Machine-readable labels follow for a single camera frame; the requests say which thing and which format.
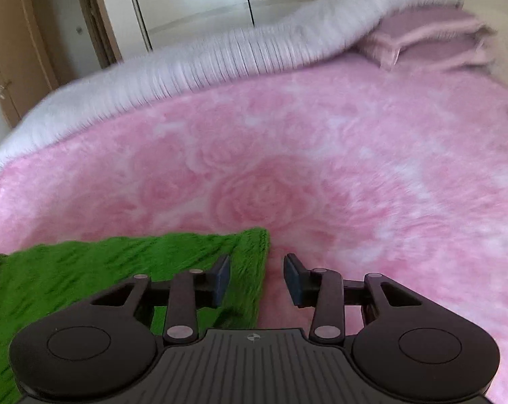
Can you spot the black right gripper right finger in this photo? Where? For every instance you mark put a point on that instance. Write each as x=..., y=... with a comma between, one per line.
x=329, y=294

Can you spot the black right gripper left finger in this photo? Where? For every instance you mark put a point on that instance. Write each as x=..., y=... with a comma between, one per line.
x=182, y=296

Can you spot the green knitted sweater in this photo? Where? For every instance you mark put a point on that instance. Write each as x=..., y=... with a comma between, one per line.
x=46, y=278

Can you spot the pink floral fleece blanket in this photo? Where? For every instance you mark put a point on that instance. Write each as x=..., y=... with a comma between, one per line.
x=347, y=166

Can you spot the white striped quilt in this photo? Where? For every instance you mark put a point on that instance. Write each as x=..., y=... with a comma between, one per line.
x=317, y=31

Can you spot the mauve pink pillow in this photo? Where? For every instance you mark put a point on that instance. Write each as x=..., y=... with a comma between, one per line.
x=429, y=38

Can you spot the brown wooden door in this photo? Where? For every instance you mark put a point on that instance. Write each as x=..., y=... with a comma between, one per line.
x=45, y=44

